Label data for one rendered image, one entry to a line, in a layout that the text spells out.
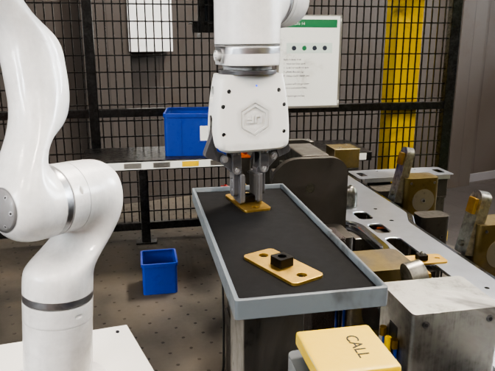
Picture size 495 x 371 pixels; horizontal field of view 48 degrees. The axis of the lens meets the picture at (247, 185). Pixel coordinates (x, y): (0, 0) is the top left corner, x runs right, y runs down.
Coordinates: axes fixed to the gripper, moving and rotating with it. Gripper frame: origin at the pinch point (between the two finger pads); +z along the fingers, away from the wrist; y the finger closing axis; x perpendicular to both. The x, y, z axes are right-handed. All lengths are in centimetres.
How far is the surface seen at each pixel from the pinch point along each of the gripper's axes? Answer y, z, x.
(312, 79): 62, -6, 104
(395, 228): 40.8, 18.5, 22.2
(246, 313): -10.6, 3.2, -28.3
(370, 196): 49, 18, 44
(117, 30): 24, -25, 303
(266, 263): -5.8, 2.2, -20.9
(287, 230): 0.6, 2.5, -11.9
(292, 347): -0.4, 15.5, -15.9
